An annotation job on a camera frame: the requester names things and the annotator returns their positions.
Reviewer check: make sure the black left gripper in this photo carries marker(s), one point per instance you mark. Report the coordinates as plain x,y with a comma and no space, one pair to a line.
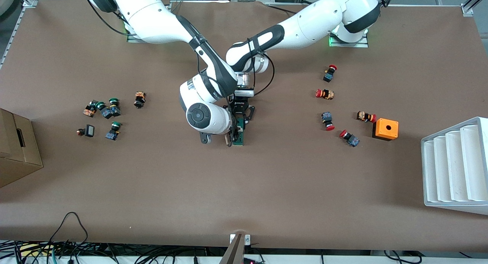
239,105

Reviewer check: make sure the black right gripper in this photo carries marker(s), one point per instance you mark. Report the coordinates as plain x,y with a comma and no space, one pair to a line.
231,135

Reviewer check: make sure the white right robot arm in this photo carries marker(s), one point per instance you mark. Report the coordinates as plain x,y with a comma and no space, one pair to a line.
152,20

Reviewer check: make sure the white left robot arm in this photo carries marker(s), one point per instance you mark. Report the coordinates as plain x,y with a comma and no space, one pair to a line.
316,20

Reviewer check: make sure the red button orange body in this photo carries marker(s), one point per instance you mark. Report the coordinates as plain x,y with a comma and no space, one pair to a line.
326,94
365,116

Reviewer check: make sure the red button blue body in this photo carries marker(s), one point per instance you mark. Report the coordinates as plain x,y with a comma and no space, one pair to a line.
327,120
329,74
350,138

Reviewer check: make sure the green button blue body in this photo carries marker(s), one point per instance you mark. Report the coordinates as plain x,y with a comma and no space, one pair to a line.
113,131
103,111
114,108

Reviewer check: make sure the circuit board red LED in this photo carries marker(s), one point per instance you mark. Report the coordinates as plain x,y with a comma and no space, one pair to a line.
251,261

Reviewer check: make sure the black square button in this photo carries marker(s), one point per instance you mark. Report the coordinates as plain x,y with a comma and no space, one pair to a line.
89,131

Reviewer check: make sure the brown cardboard box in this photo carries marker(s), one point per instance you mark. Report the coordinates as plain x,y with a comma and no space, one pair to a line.
15,157

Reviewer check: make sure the white stepped plastic rack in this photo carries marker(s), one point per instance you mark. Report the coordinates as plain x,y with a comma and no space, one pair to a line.
453,168

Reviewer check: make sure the aluminium camera post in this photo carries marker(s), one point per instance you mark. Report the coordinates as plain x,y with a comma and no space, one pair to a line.
234,250

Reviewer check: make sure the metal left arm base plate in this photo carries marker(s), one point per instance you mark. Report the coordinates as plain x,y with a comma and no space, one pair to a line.
349,44

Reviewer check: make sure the orange button enclosure box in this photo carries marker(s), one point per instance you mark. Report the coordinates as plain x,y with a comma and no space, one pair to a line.
389,131

